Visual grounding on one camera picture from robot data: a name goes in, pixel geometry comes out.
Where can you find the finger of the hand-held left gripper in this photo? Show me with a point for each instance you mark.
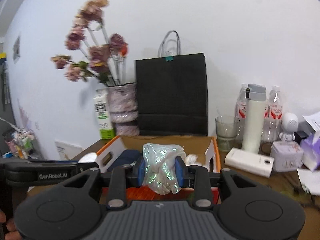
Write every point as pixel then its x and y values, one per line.
pixel 85 166

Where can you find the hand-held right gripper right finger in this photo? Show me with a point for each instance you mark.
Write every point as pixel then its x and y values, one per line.
pixel 180 170

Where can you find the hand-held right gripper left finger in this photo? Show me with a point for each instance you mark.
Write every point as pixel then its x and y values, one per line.
pixel 141 170

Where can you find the white tissue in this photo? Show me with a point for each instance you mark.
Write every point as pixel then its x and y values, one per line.
pixel 193 158

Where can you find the iridescent plastic bag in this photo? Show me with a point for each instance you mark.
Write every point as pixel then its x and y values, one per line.
pixel 160 170

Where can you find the navy zip case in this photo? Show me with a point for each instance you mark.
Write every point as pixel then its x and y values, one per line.
pixel 127 156

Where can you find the red cardboard box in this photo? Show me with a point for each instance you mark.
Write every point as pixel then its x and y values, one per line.
pixel 155 141

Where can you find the wooden desktop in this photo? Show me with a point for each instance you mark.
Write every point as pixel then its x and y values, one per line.
pixel 240 187

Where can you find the person's left hand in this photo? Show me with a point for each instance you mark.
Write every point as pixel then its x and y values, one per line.
pixel 12 226

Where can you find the white booklet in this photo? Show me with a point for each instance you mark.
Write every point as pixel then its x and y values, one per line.
pixel 68 150

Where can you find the white green milk carton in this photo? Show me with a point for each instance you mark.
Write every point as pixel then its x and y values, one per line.
pixel 103 115

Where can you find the glass cup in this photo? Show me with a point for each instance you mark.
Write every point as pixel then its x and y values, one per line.
pixel 226 135

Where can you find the purple ceramic vase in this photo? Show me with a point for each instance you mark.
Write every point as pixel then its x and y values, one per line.
pixel 123 105

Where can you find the white power bank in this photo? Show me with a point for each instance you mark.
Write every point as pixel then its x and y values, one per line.
pixel 247 161

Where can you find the black paper bag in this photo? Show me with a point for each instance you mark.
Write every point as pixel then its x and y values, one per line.
pixel 172 92

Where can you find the clear water bottle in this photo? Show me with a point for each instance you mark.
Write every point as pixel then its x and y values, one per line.
pixel 273 115
pixel 240 110

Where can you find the white thermos bottle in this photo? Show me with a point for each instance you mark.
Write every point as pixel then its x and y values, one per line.
pixel 253 125

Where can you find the teal binder clip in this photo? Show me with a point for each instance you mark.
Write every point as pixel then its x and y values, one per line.
pixel 169 58

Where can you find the dried pink flowers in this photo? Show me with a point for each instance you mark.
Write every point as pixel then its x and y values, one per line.
pixel 98 53

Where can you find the white astronaut speaker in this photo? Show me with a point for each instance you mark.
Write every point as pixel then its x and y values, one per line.
pixel 290 122

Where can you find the purple tissue pack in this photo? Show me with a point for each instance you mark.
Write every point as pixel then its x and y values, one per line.
pixel 311 150

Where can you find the white paper sheets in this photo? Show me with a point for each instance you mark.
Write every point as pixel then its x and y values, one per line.
pixel 313 121

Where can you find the small wall picture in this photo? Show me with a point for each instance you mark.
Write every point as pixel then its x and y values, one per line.
pixel 16 50

